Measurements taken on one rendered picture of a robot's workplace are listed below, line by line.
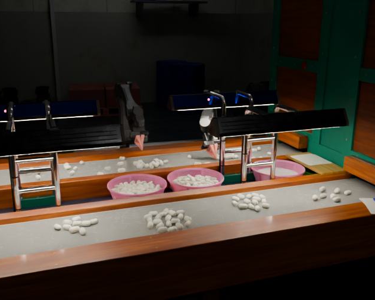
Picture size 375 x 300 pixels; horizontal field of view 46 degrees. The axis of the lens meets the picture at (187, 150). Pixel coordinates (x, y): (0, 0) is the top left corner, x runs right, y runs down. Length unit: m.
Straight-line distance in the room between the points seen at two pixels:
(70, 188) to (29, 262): 0.71
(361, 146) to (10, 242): 1.57
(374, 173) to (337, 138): 0.36
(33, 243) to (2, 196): 0.53
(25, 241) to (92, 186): 0.57
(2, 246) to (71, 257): 0.29
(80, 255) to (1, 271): 0.23
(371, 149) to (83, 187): 1.33
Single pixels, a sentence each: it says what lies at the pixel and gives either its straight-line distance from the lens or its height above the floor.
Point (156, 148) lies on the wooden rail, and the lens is 2.57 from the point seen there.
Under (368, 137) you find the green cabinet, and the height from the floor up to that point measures 0.96.
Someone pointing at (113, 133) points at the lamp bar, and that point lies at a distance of 1.62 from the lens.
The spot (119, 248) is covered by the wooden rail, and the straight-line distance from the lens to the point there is 1.49.
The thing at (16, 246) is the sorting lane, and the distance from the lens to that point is 1.64.
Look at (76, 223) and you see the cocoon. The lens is 1.71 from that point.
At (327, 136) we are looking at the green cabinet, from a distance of 2.45.
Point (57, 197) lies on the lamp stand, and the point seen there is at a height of 0.80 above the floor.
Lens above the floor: 1.47
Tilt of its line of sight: 16 degrees down
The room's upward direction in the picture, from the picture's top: straight up
